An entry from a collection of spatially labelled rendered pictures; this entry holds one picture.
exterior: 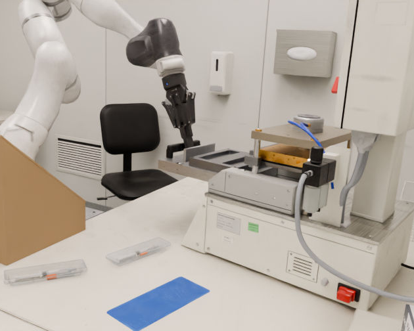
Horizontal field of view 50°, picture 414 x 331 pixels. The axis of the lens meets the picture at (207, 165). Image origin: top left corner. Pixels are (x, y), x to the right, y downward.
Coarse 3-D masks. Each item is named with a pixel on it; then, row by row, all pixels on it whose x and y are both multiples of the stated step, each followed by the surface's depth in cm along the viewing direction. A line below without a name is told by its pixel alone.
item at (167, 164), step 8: (208, 144) 143; (184, 152) 135; (192, 152) 137; (200, 152) 140; (208, 152) 144; (160, 160) 136; (168, 160) 136; (176, 160) 136; (184, 160) 135; (160, 168) 137; (168, 168) 135; (176, 168) 133; (184, 168) 131; (192, 168) 129; (200, 168) 129; (264, 168) 133; (272, 168) 134; (192, 176) 130; (200, 176) 128; (208, 176) 126; (272, 176) 135
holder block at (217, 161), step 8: (216, 152) 139; (224, 152) 142; (232, 152) 143; (240, 152) 141; (248, 152) 141; (192, 160) 130; (200, 160) 128; (208, 160) 128; (216, 160) 129; (224, 160) 129; (232, 160) 130; (240, 160) 134; (208, 168) 127; (216, 168) 125; (224, 168) 124; (240, 168) 123; (248, 168) 127
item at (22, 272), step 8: (48, 264) 109; (56, 264) 109; (64, 264) 110; (72, 264) 110; (80, 264) 110; (8, 272) 104; (16, 272) 104; (24, 272) 105; (32, 272) 105; (40, 272) 105; (48, 272) 105; (56, 272) 105
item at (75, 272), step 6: (78, 270) 107; (84, 270) 108; (36, 276) 103; (42, 276) 104; (48, 276) 104; (54, 276) 105; (60, 276) 107; (66, 276) 108; (6, 282) 101; (12, 282) 101; (18, 282) 103; (24, 282) 103; (30, 282) 104
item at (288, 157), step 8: (280, 144) 123; (264, 152) 115; (272, 152) 113; (280, 152) 113; (288, 152) 114; (296, 152) 114; (304, 152) 115; (264, 160) 115; (272, 160) 114; (280, 160) 112; (288, 160) 111; (296, 160) 110; (304, 160) 108; (280, 168) 113; (288, 168) 111; (296, 168) 110
